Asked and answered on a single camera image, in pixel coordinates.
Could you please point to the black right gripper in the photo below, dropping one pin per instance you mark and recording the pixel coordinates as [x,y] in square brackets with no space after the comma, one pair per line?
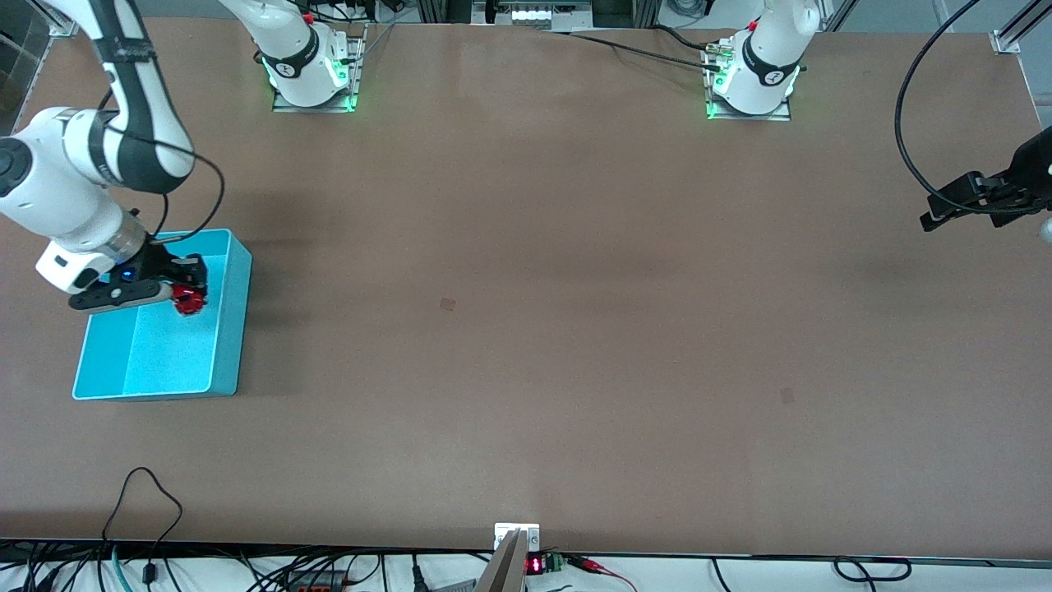
[154,261]

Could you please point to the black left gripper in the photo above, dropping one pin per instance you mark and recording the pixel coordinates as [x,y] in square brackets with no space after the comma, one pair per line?
[1033,173]

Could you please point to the red beetle toy car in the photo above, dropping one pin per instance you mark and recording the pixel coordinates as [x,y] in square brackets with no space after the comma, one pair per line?
[189,302]

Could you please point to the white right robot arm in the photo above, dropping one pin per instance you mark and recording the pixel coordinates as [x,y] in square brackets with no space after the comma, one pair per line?
[57,205]

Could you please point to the blue plastic box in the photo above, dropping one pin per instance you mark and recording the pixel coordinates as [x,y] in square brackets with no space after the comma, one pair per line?
[177,353]

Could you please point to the orange power strip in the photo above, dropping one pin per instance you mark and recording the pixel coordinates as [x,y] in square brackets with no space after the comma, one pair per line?
[316,582]

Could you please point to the lit control unit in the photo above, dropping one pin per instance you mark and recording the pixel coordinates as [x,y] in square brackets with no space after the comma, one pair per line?
[534,12]

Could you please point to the red digit display module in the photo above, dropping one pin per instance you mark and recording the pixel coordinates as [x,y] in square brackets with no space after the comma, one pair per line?
[538,564]

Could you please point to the aluminium frame corner profile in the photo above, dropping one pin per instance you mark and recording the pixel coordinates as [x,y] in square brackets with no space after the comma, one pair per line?
[1019,29]

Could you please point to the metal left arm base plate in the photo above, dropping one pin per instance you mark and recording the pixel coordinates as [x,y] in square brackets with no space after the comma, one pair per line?
[752,117]

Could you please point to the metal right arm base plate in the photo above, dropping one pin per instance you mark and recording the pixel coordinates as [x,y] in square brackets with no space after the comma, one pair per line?
[355,62]

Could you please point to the metal corner bracket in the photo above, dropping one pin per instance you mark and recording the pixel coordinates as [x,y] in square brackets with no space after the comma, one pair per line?
[59,26]

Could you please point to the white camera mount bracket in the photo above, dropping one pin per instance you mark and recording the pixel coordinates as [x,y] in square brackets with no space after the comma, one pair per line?
[516,530]

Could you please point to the grey camera support bar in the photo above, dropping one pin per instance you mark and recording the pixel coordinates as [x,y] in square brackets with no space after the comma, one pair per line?
[503,567]

